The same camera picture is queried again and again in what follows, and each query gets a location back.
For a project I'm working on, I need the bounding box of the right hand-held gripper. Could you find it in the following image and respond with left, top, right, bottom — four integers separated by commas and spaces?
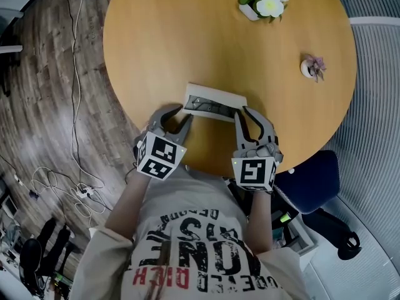
231, 105, 284, 193

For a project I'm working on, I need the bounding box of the white box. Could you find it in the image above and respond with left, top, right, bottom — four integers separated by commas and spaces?
181, 82, 248, 124

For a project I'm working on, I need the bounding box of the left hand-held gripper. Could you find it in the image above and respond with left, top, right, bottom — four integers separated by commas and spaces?
136, 104, 194, 181

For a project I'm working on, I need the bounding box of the person's left forearm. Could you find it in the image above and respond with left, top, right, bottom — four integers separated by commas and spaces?
104, 170, 151, 240

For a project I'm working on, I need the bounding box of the blue chair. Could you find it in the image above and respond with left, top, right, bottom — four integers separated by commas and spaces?
272, 150, 341, 215

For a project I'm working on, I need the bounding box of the white desk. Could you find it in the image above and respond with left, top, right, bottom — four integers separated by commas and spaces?
0, 7, 24, 54

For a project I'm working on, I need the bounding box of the small pink succulent pot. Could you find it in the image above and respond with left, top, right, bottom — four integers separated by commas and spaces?
300, 54, 328, 83

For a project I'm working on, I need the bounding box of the white flower plant pot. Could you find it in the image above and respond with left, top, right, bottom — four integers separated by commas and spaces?
237, 0, 290, 24

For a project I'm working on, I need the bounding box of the long white cable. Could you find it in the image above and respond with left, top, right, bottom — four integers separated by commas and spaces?
31, 0, 107, 228

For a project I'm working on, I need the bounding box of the black swivel chair base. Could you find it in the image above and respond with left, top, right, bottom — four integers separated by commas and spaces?
19, 217, 76, 290

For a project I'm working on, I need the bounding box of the person's right forearm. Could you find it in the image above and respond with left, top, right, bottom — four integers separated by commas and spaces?
246, 189, 273, 256

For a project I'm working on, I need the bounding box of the person's printed grey shirt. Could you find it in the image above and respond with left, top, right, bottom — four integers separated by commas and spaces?
68, 164, 310, 300

